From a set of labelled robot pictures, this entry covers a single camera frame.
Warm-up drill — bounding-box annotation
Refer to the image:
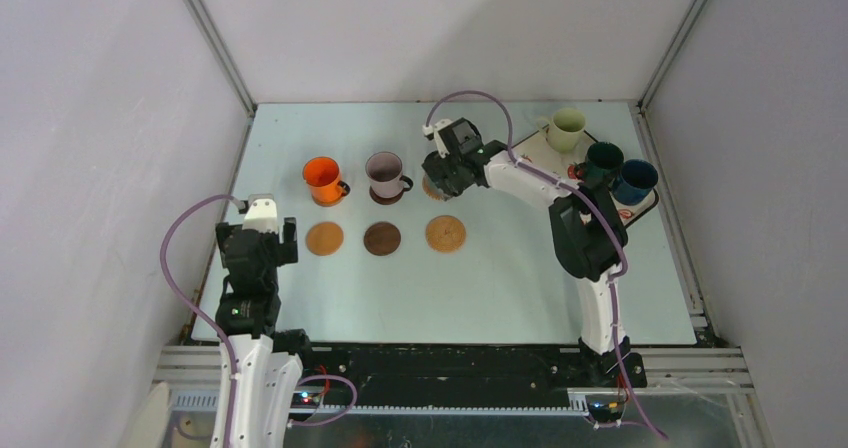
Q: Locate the scalloped light wood coaster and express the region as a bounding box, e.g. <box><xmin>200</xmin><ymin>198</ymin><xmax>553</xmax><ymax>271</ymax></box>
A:
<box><xmin>422</xmin><ymin>175</ymin><xmax>446</xmax><ymax>201</ymax></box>

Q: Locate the patterned light wood coaster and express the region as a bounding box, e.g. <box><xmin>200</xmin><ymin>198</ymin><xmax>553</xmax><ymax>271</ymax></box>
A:
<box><xmin>425</xmin><ymin>215</ymin><xmax>467</xmax><ymax>253</ymax></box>

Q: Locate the orange mug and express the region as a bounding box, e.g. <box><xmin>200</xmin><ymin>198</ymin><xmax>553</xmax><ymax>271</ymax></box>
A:
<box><xmin>302</xmin><ymin>157</ymin><xmax>351</xmax><ymax>197</ymax></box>

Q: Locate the mauve mug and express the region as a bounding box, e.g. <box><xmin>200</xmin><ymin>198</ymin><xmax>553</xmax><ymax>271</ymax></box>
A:
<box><xmin>365</xmin><ymin>151</ymin><xmax>414</xmax><ymax>200</ymax></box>

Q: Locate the dark wood coaster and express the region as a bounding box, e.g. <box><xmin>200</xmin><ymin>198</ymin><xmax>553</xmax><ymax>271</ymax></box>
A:
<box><xmin>363</xmin><ymin>221</ymin><xmax>402</xmax><ymax>256</ymax></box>
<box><xmin>369</xmin><ymin>189</ymin><xmax>405</xmax><ymax>205</ymax></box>

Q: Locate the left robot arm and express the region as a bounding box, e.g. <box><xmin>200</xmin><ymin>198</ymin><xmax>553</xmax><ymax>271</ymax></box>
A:
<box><xmin>210</xmin><ymin>217</ymin><xmax>316</xmax><ymax>447</ymax></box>

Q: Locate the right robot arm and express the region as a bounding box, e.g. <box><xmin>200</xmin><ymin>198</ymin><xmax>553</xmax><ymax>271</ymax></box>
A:
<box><xmin>422</xmin><ymin>118</ymin><xmax>630</xmax><ymax>386</ymax></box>

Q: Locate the wooden serving tray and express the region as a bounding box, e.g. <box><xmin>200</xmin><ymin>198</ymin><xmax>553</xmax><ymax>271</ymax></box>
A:
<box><xmin>513</xmin><ymin>131</ymin><xmax>659</xmax><ymax>228</ymax></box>

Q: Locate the light green mug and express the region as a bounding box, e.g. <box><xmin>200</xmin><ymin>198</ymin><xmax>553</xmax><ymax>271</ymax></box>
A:
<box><xmin>535</xmin><ymin>107</ymin><xmax>586</xmax><ymax>154</ymax></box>

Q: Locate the dark green mug back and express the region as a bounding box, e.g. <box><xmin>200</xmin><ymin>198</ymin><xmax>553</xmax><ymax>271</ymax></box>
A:
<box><xmin>574</xmin><ymin>142</ymin><xmax>625</xmax><ymax>187</ymax></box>

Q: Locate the blue mug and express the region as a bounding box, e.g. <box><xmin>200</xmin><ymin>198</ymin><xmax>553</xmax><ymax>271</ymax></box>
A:
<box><xmin>611</xmin><ymin>159</ymin><xmax>659</xmax><ymax>206</ymax></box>

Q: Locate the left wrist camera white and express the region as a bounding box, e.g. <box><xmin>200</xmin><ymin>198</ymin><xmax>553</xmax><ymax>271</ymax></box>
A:
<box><xmin>242</xmin><ymin>194</ymin><xmax>279</xmax><ymax>234</ymax></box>

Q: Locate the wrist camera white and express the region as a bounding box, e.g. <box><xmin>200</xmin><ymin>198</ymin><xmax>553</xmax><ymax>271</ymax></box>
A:
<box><xmin>242</xmin><ymin>194</ymin><xmax>279</xmax><ymax>234</ymax></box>
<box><xmin>422</xmin><ymin>118</ymin><xmax>452</xmax><ymax>141</ymax></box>

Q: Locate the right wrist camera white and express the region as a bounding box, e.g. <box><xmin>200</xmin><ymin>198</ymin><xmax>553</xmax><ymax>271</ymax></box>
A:
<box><xmin>422</xmin><ymin>118</ymin><xmax>452</xmax><ymax>141</ymax></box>

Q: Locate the aluminium frame rail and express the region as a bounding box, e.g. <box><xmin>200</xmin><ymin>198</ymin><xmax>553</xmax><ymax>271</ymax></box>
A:
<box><xmin>153</xmin><ymin>346</ymin><xmax>757</xmax><ymax>420</ymax></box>

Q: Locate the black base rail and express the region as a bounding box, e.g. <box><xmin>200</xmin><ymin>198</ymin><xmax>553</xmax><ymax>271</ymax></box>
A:
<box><xmin>300</xmin><ymin>343</ymin><xmax>647</xmax><ymax>409</ymax></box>

